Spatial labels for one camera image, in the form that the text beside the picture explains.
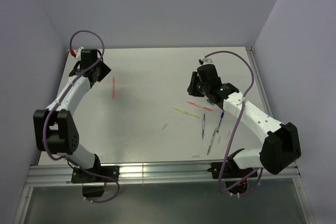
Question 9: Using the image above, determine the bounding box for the yellow highlighter pen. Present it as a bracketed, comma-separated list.
[174, 108, 200, 118]

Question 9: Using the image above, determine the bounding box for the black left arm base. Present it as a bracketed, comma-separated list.
[71, 165, 120, 204]

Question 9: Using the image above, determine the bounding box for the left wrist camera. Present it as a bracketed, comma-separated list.
[69, 47, 84, 59]

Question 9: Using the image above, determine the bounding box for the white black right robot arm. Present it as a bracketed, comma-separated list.
[187, 64, 301, 177]

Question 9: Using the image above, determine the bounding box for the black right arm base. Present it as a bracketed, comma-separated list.
[207, 160, 253, 194]

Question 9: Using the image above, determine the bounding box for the aluminium front rail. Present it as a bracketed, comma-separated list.
[25, 156, 301, 188]

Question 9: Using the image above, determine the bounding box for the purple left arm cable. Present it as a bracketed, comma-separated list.
[43, 29, 121, 204]

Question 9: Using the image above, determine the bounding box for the purple highlighter pen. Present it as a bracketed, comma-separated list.
[202, 113, 206, 141]

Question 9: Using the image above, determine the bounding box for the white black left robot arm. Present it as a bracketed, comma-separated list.
[33, 47, 111, 182]

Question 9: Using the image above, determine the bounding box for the blue ballpoint pen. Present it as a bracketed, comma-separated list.
[216, 110, 225, 133]

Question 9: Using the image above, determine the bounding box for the pink highlighter pen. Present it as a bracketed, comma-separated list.
[186, 101, 213, 111]

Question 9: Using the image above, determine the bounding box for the orange highlighter pen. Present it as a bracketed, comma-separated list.
[112, 76, 116, 99]

